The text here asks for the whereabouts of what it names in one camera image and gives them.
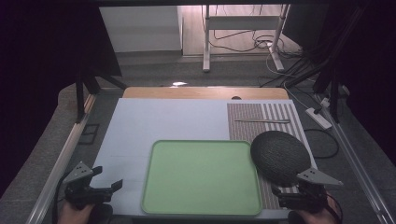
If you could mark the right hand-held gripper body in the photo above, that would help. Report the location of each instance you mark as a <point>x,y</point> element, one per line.
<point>306,196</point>

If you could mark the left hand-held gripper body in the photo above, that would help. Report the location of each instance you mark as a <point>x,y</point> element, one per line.
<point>81,193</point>

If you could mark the person's left hand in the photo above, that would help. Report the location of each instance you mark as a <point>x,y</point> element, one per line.
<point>72,215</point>

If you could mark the person's right hand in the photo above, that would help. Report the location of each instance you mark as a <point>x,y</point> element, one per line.
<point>323,216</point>

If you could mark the thin grey stick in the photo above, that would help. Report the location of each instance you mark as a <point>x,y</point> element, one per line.
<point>261,121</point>

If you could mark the striped woven placemat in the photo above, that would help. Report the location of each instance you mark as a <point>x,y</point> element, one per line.
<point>246,121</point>

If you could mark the black metal stand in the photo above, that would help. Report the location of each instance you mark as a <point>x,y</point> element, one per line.
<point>333,93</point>
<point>80,96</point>

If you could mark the green tray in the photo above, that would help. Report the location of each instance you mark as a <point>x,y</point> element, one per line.
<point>200,177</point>

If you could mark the white power strip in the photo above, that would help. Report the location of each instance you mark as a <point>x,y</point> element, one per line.
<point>318,118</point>

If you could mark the light blue board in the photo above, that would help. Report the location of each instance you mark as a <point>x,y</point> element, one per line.
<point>174,119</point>

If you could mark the dark curtain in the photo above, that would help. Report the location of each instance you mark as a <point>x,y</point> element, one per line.
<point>40,62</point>
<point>367,62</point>

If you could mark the white panel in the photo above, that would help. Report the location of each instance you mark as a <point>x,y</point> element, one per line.
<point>140,28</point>

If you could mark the aluminium rail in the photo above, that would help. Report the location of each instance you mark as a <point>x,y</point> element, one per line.
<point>358,161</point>
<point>59,165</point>

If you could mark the white desk frame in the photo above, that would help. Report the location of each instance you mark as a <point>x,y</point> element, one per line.
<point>243,22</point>

